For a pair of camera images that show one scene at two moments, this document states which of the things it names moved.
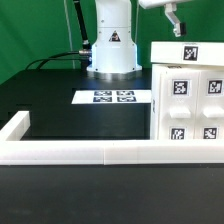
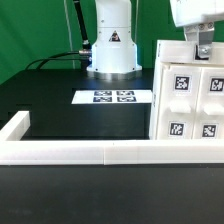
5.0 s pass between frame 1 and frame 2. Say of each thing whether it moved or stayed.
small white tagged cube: stayed
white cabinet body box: stayed
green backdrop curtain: stayed
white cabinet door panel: moved
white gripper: moved
